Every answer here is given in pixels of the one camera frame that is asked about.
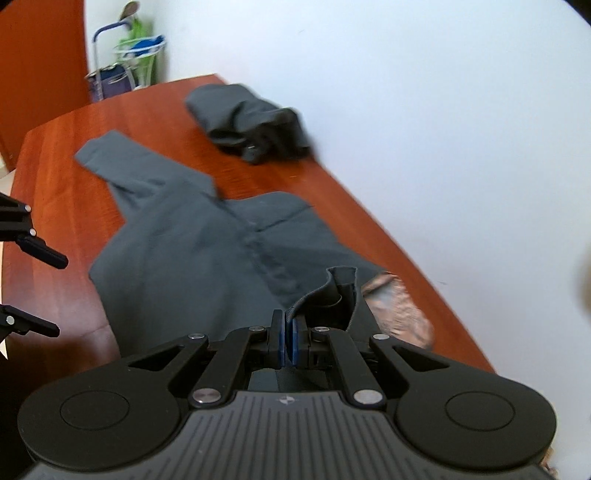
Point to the green bag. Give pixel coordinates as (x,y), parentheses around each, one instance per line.
(136,32)

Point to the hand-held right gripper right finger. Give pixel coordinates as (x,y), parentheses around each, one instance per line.
(295,344)

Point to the dark grey bundled pants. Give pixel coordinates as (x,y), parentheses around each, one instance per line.
(244,120)

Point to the brown wooden door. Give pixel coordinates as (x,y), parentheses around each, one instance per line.
(41,69)

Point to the purple trolley bag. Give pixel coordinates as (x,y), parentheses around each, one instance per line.
(111,83)

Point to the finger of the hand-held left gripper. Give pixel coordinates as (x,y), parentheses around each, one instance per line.
(41,251)
(34,325)

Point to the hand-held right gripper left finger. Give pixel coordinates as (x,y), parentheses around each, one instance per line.
(278,341)

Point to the dark grey jacket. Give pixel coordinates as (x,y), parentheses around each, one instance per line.
(184,249)

